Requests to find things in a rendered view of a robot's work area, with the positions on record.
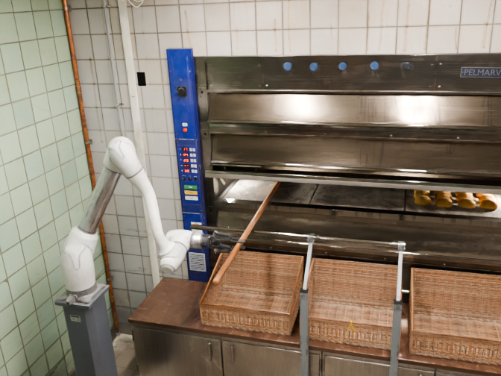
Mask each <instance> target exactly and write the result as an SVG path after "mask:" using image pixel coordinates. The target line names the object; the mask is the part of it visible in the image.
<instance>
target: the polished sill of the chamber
mask: <svg viewBox="0 0 501 376"><path fill-rule="evenodd" d="M262 203H263V201H252V200H241V199H231V198H217V200H216V201H215V206H216V207H231V208H241V209H252V210H258V209H259V208H260V207H261V205H262ZM264 210H270V211H281V212H291V213H311V214H321V215H331V216H350V217H360V218H371V219H390V220H400V221H410V222H430V223H440V224H450V225H469V226H479V227H490V228H501V218H497V217H487V216H466V215H455V214H444V213H423V212H412V211H401V210H381V209H370V208H358V207H338V206H327V205H316V204H295V203H284V202H273V201H270V202H268V204H267V206H266V208H265V209H264Z"/></svg>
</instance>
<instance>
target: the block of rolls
mask: <svg viewBox="0 0 501 376"><path fill-rule="evenodd" d="M414 192H415V194H414V197H415V203H416V204H417V205H429V204H431V199H430V197H431V195H430V190H421V189H415V190H414ZM435 194H436V196H435V199H436V200H437V201H436V202H435V204H436V206H438V207H452V205H453V202H452V201H451V200H452V196H451V192H447V191H435ZM472 195H473V193H471V192H456V196H457V197H456V200H457V201H458V206H459V207H461V208H467V209H471V208H474V207H475V206H476V204H475V202H474V201H473V196H472ZM476 196H477V197H478V198H479V203H480V204H479V206H480V207H481V208H483V209H486V210H495V209H497V208H498V204H497V203H496V198H495V197H494V194H484V193H477V194H476Z"/></svg>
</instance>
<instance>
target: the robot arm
mask: <svg viewBox="0 0 501 376"><path fill-rule="evenodd" d="M103 164H104V168H103V169H102V172H101V174H100V177H99V179H98V182H97V184H96V185H95V189H94V190H93V192H92V195H91V197H90V200H89V202H88V205H87V206H86V209H85V211H84V213H83V216H82V218H81V221H80V223H79V225H77V226H74V227H73V228H72V229H71V231H70V233H69V235H68V236H67V238H66V239H65V241H64V243H63V250H62V253H61V255H60V267H61V272H62V276H63V281H64V284H65V287H66V291H65V292H64V293H63V294H62V295H60V296H59V297H58V301H66V305H68V306H69V305H71V304H73V303H75V302H77V303H82V304H89V303H90V302H91V300H92V299H93V298H94V297H95V296H96V295H97V294H98V293H99V292H100V291H101V290H102V289H104V288H105V287H106V286H105V284H104V283H96V280H95V267H94V262H93V258H92V257H93V254H94V252H95V247H96V245H97V242H98V234H97V232H96V231H97V230H98V226H99V225H100V222H101V220H102V218H103V215H104V213H105V211H106V209H107V206H108V204H109V202H110V199H111V197H112V195H113V193H114V190H115V188H116V185H117V183H118V182H119V179H120V177H121V175H122V174H123V175H124V176H125V177H126V178H127V179H128V180H129V181H130V182H131V183H132V184H133V185H134V186H135V187H136V188H137V189H138V190H139V191H140V192H141V193H142V196H143V198H144V200H145V204H146V208H147V211H148V218H149V221H150V224H151V230H152V234H153V236H154V240H155V242H156V244H157V246H158V248H159V251H158V254H159V256H160V268H161V270H162V271H163V272H165V273H168V274H170V273H172V272H176V271H177V270H178V269H179V268H180V266H181V264H182V262H183V261H184V259H185V256H186V252H187V251H188V250H189V249H190V248H197V249H202V248H211V249H214V251H215V254H217V253H231V251H232V250H233V249H234V247H235V245H233V246H231V245H225V244H222V243H220V242H222V241H232V242H237V243H245V241H246V239H239V238H235V237H232V234H228V233H223V232H218V231H214V232H213V234H212V235H210V234H204V233H199V232H192V231H188V230H172V231H169V232H168V233H167V234H166V236H165V235H164V233H163V229H162V225H161V220H160V213H159V208H158V204H157V198H156V196H155V193H154V190H153V187H152V185H151V183H150V181H149V180H148V177H147V175H146V174H145V171H144V169H143V167H142V165H141V163H140V162H139V160H138V157H137V155H136V149H135V146H134V144H133V143H132V142H131V141H130V140H129V139H128V138H126V137H115V138H113V139H112V140H111V141H110V142H109V144H108V147H107V150H106V153H105V156H104V160H103ZM216 235H217V236H224V237H217V236H216ZM218 248H226V249H218Z"/></svg>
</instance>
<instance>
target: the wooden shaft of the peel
mask: <svg viewBox="0 0 501 376"><path fill-rule="evenodd" d="M280 183H281V181H277V182H276V183H275V185H274V186H273V188H272V189H271V191H270V192H269V194H268V196H267V197H266V199H265V200H264V201H263V203H262V205H261V207H260V208H259V209H258V211H257V212H256V215H255V216H254V217H253V219H252V220H251V222H250V224H249V225H248V227H247V228H246V230H245V232H244V233H243V234H242V236H241V238H240V239H247V237H248V235H249V233H250V232H251V230H252V229H253V227H254V225H255V224H256V222H257V220H258V219H259V217H260V216H261V214H262V212H263V211H264V209H265V208H266V206H267V204H268V202H269V201H270V200H271V198H272V196H273V195H274V193H275V192H276V190H277V188H278V186H279V185H280ZM242 245H243V243H236V245H235V247H234V249H233V250H232V251H231V253H230V255H229V256H228V258H227V259H226V261H225V262H224V264H223V266H222V267H221V268H220V270H219V272H218V274H217V275H216V276H215V278H214V279H213V281H212V283H213V284H214V285H218V283H219V282H220V280H221V279H222V277H223V276H224V274H225V272H226V271H227V269H228V267H229V266H230V264H231V263H232V261H233V259H234V258H235V256H236V255H237V253H238V251H239V249H240V248H241V247H242Z"/></svg>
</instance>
